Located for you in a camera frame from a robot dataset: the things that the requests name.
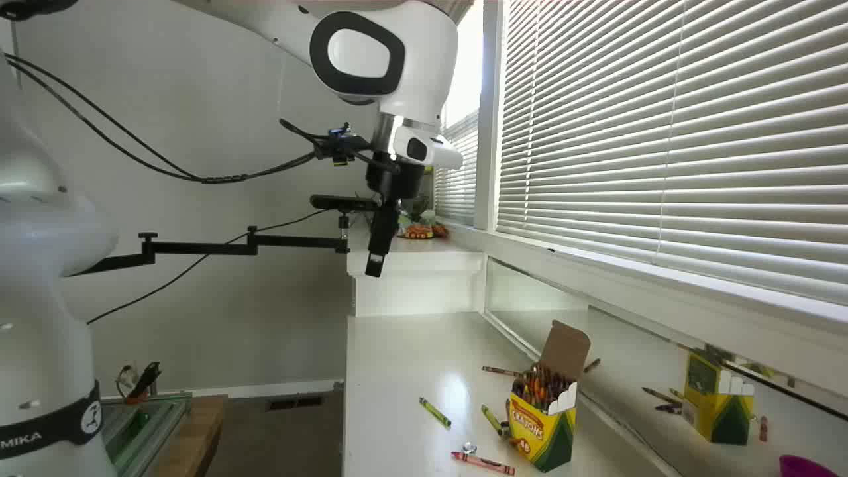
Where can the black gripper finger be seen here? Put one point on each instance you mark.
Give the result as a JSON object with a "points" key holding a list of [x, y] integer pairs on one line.
{"points": [[381, 238]]}

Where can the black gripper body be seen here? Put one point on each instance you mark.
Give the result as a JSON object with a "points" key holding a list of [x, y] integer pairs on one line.
{"points": [[392, 180]]}

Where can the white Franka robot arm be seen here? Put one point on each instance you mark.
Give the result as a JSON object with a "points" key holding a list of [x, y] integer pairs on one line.
{"points": [[43, 265]]}

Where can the lime green crayon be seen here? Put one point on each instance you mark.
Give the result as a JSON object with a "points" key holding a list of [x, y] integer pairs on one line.
{"points": [[434, 412]]}

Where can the yellow crayon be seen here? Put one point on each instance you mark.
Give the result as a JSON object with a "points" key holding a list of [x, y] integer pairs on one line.
{"points": [[490, 416]]}

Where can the red crayon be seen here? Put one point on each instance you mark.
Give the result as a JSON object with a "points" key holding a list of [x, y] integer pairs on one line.
{"points": [[481, 462]]}

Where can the yellow green crayon box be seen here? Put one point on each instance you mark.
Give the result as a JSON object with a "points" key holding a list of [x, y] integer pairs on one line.
{"points": [[534, 431]]}

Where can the orange toy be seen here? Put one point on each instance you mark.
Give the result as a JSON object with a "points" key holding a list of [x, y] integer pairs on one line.
{"points": [[422, 230]]}

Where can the white cabinet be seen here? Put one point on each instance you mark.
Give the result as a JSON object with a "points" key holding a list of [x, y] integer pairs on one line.
{"points": [[413, 280]]}

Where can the small white window blind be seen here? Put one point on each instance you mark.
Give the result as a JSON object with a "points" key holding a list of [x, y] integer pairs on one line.
{"points": [[458, 174]]}

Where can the floor vent grille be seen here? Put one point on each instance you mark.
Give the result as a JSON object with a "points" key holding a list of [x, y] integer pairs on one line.
{"points": [[291, 404]]}

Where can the clear glass bead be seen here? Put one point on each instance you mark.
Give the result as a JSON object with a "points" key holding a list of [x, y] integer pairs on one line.
{"points": [[467, 449]]}

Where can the black red clamp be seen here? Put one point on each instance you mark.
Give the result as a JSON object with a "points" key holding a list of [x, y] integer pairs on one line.
{"points": [[144, 376]]}

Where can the wooden bench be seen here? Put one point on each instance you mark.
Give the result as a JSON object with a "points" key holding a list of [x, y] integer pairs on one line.
{"points": [[189, 441]]}

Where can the large white window blind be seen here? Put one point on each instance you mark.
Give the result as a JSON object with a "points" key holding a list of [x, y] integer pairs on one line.
{"points": [[671, 132]]}

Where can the green glass tray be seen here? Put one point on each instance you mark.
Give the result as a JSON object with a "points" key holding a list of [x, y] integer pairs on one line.
{"points": [[147, 431]]}

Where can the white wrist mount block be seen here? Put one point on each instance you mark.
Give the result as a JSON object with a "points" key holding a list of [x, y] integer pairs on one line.
{"points": [[432, 152]]}

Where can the black stereo camera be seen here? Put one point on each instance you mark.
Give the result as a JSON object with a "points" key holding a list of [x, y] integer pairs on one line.
{"points": [[344, 201]]}

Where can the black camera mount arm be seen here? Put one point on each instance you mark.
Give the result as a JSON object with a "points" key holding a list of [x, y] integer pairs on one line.
{"points": [[202, 246]]}

